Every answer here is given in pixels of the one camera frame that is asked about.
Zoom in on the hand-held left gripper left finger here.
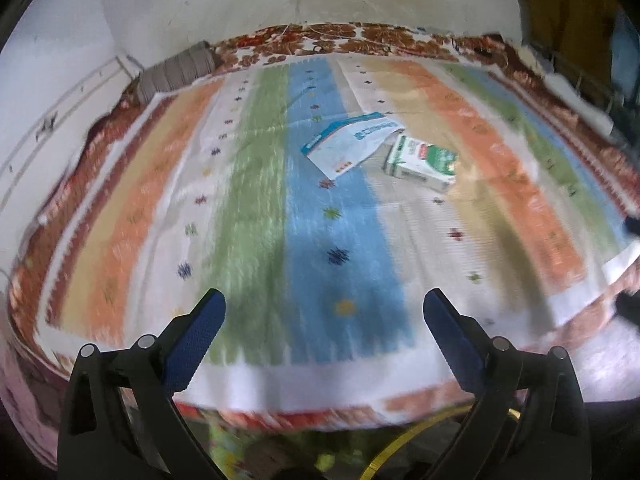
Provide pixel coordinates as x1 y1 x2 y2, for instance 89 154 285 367
57 288 236 480

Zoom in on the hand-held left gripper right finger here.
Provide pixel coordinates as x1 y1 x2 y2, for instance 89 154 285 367
422 287 592 480

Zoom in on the green plastic bag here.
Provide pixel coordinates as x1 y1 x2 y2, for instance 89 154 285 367
200 417 371 480

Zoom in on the striped colourful blanket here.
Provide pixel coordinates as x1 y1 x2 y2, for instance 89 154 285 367
35 52 640 423

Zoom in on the green and white carton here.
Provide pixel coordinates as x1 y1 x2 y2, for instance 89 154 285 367
383 134 460 195

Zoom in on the white and blue mask package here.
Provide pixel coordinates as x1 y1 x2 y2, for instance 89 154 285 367
300 114 407 181

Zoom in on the grey rolled cloth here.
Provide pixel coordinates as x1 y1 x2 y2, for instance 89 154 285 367
135 41 218 105

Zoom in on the white cloth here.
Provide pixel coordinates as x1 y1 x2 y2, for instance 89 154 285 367
544 72 617 135

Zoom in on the metal rack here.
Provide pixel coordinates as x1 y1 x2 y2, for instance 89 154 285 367
529 42 617 113

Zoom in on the striped colourful tablecloth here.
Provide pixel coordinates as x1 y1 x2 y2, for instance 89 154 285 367
6 22 640 411

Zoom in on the yellow wooden cabinet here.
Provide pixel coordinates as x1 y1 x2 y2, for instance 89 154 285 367
517 0 623 103

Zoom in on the yellow cable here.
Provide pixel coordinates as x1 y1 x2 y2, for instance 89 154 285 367
361 407 522 480

